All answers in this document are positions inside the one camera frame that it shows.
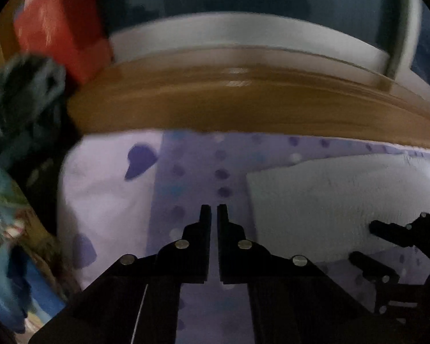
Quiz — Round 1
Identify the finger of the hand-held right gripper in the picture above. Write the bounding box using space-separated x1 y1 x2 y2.
369 220 416 248
349 251 402 284

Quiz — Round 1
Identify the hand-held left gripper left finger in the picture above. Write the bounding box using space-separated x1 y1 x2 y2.
29 204 212 344

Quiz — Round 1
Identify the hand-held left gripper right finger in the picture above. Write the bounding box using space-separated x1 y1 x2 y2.
217 204 405 344

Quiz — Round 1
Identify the striped grey shirt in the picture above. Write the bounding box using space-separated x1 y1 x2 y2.
245 153 430 263

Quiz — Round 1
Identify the dark cloth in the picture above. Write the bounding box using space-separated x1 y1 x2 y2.
0 53 81 194

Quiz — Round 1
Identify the purple dotted bedsheet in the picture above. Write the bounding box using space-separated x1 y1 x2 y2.
57 129 430 344

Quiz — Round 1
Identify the red box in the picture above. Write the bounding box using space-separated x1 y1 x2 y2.
13 0 113 85

